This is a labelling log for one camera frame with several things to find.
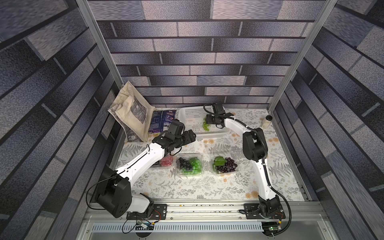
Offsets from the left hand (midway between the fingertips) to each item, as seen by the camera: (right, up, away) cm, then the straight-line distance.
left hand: (192, 136), depth 82 cm
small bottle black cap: (+53, +8, +21) cm, 58 cm away
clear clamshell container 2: (+19, -17, +3) cm, 26 cm away
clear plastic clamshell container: (-20, -17, +3) cm, 27 cm away
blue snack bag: (-23, +9, +24) cm, 35 cm away
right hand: (+12, +11, +25) cm, 30 cm away
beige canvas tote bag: (-38, +15, +10) cm, 42 cm away
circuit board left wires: (-25, -42, -12) cm, 50 cm away
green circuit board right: (+40, -43, -13) cm, 60 cm away
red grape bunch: (-15, -15, +2) cm, 21 cm away
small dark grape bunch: (-5, -17, +3) cm, 18 cm away
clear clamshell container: (-8, -22, +5) cm, 24 cm away
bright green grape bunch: (+2, -18, +1) cm, 18 cm away
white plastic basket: (0, +12, +31) cm, 33 cm away
